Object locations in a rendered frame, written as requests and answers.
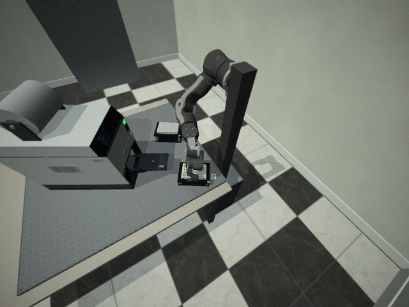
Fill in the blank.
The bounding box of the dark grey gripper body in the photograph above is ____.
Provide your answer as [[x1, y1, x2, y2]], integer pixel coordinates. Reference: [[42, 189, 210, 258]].
[[186, 147, 204, 171]]

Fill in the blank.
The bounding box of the grey cylinder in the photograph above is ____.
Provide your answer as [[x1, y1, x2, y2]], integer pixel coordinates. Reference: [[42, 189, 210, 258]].
[[0, 80, 63, 136]]

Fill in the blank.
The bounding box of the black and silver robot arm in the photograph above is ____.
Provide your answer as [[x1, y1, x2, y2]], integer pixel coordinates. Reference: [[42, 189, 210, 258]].
[[175, 49, 245, 157]]

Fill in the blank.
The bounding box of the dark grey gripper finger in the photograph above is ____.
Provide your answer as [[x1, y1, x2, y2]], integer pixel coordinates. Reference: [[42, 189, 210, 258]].
[[187, 163, 199, 182]]

